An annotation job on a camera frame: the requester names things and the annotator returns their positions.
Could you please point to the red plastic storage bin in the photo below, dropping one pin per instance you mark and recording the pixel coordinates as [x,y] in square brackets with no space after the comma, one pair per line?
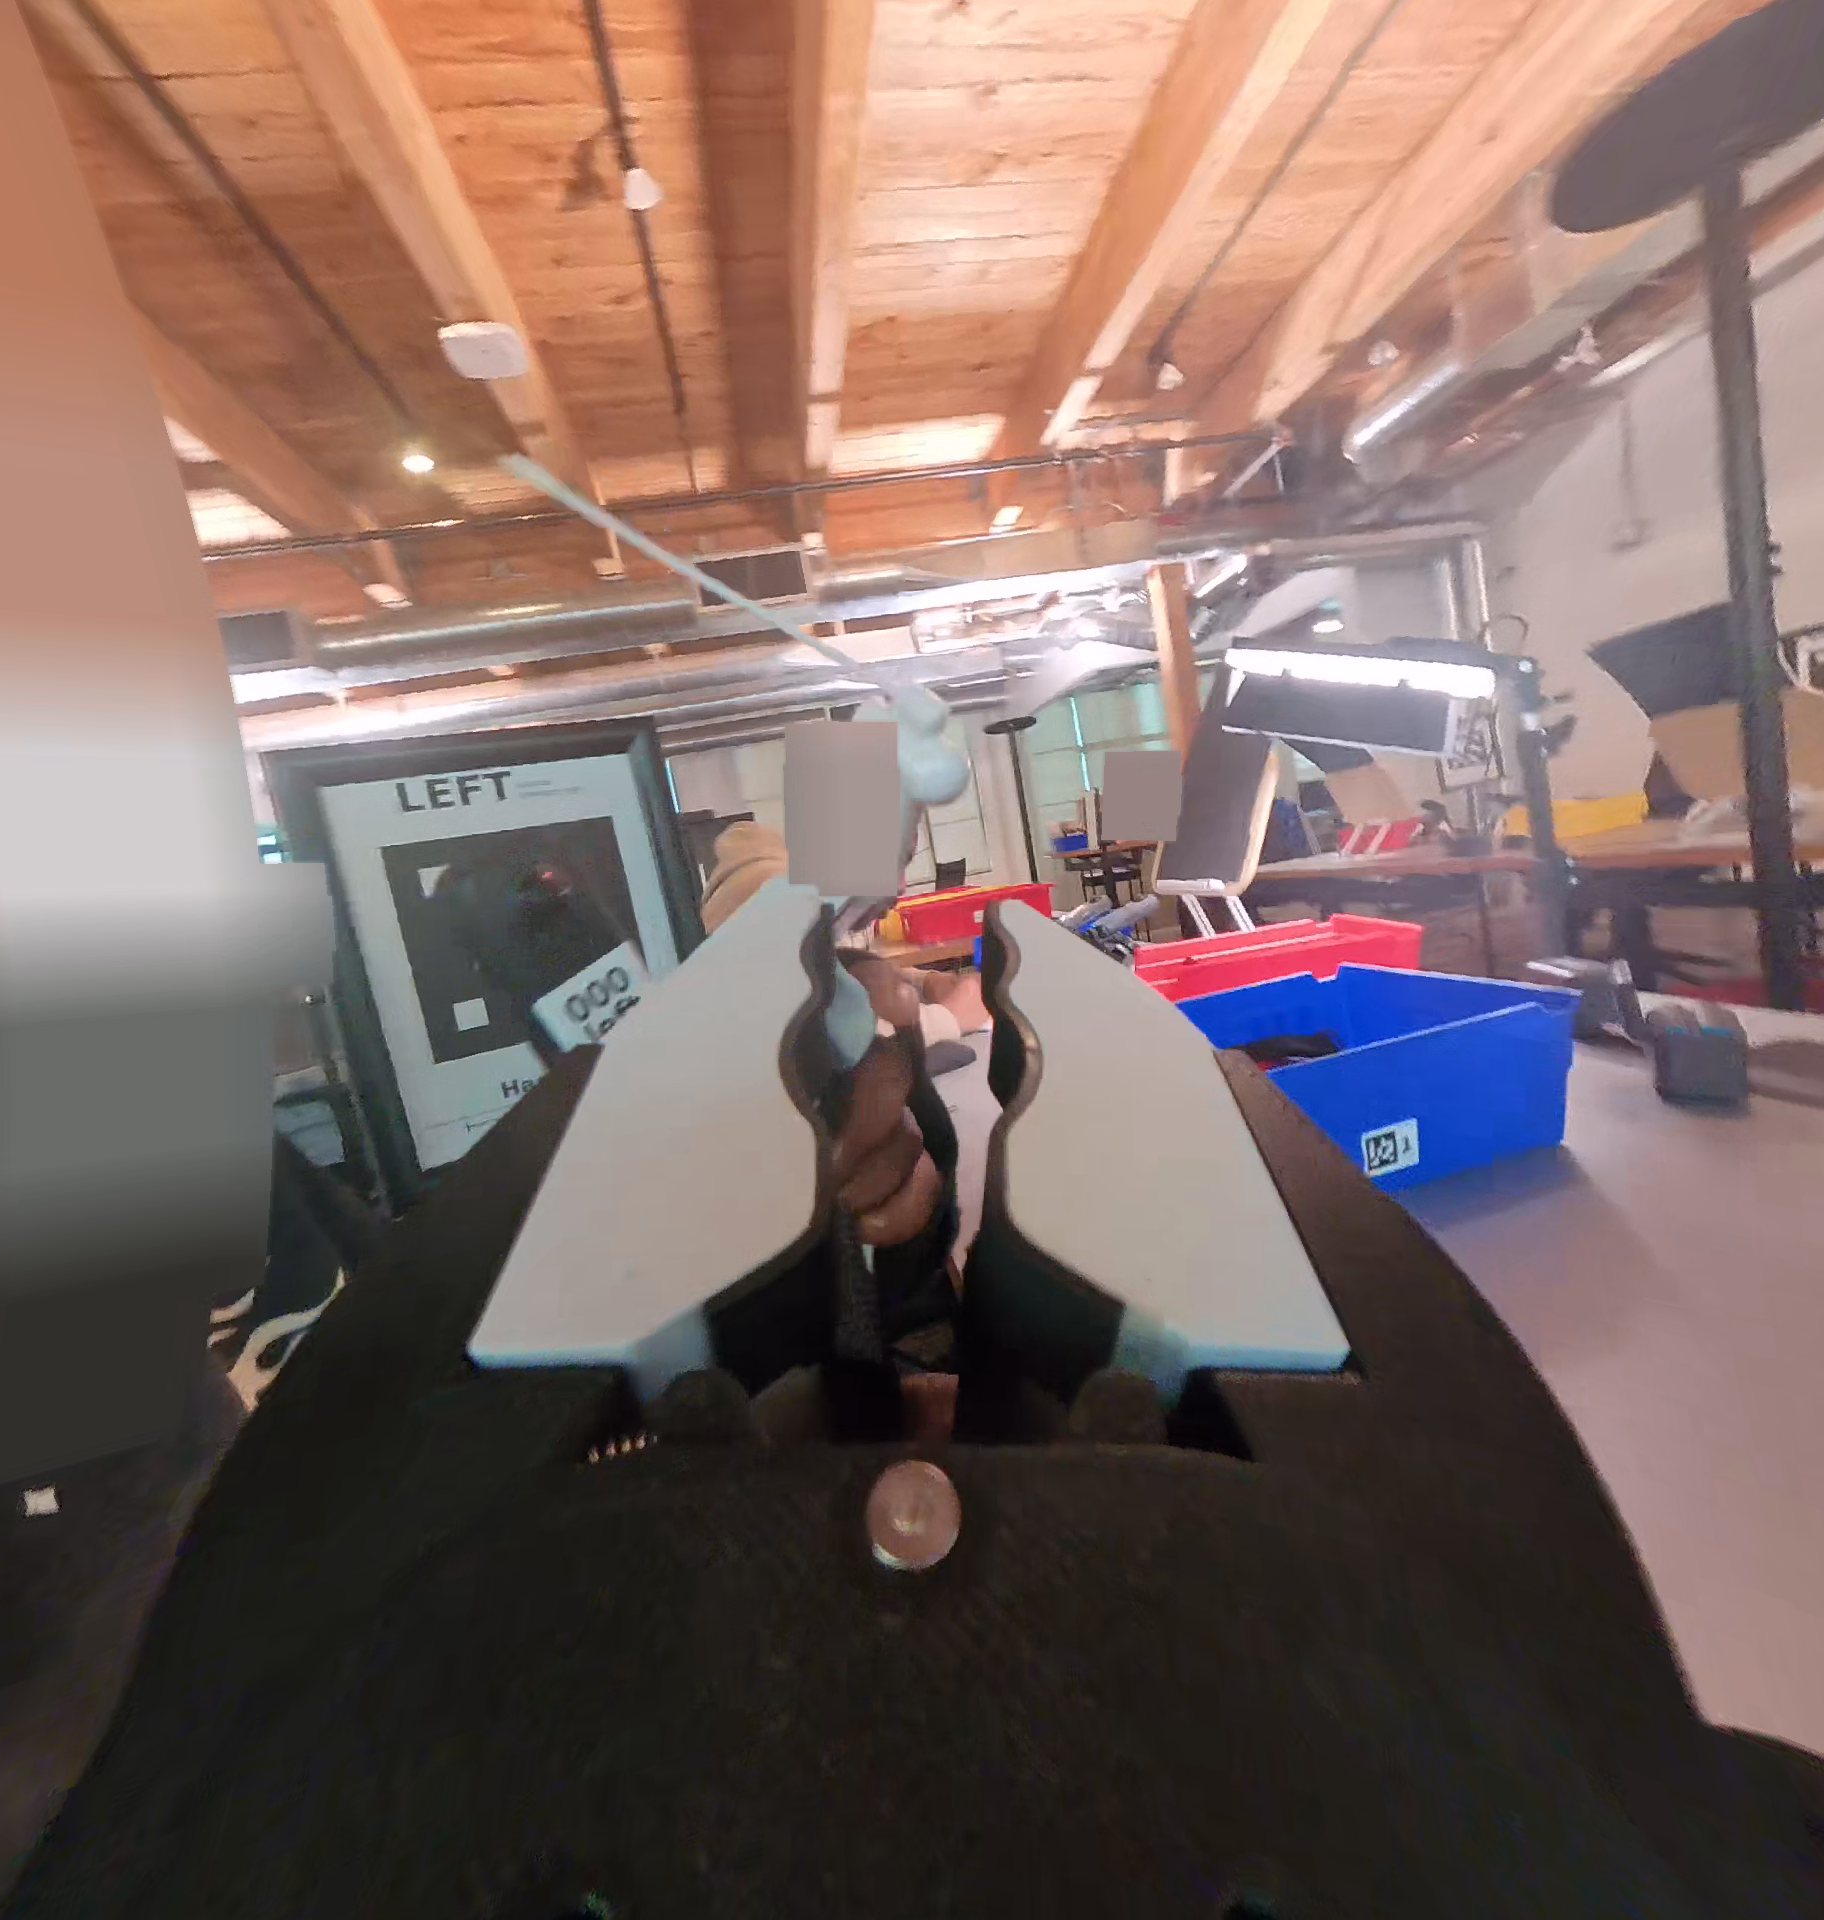
[950,911]
[1288,953]

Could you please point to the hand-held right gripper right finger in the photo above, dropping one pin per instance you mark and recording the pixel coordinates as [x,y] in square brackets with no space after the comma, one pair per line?
[1152,1186]

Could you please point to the studio light panel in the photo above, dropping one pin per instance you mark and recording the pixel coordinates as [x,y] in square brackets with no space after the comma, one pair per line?
[1363,691]

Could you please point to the black disc floor stand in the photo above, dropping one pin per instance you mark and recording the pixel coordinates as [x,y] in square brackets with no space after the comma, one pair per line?
[1745,601]
[1015,728]

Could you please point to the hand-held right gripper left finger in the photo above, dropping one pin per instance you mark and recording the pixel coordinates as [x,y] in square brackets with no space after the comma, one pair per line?
[656,1186]

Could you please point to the white ceiling access point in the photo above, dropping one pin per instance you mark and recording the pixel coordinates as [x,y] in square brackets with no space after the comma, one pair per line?
[482,351]

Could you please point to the white ceiling vent grille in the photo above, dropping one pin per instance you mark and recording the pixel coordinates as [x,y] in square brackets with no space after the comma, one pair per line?
[756,578]

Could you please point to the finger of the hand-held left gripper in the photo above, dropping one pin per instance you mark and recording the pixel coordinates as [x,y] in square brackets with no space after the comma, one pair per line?
[856,1013]

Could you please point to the small black device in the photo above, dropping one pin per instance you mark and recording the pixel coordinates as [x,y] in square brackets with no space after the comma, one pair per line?
[1700,1057]
[1587,1001]

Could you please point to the thin white rod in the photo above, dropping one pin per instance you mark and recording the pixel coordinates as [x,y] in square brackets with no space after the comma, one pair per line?
[935,767]

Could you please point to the wooden support post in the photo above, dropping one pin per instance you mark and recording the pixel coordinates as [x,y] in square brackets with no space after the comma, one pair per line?
[1176,646]

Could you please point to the silver ventilation duct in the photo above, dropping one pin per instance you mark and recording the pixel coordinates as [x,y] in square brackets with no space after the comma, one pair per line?
[1422,397]

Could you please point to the black framed marker sign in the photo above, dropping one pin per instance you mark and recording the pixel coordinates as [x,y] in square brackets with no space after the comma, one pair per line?
[386,841]

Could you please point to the black panel with pale edge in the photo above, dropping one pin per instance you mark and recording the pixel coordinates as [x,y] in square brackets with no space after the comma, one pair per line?
[1228,811]

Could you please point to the ceiling light bulb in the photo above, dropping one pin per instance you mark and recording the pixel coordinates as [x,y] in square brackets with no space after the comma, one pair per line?
[640,187]

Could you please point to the person's right hand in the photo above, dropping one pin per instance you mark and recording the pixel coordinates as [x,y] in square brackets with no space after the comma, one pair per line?
[928,1406]

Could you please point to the yellow plastic storage bin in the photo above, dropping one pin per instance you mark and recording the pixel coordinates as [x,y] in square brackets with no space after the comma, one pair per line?
[1587,818]

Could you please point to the black light stand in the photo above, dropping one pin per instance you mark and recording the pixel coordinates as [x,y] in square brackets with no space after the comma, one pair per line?
[1542,811]

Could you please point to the blue plastic storage bin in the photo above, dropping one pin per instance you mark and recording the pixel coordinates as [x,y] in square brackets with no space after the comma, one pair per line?
[1453,1066]

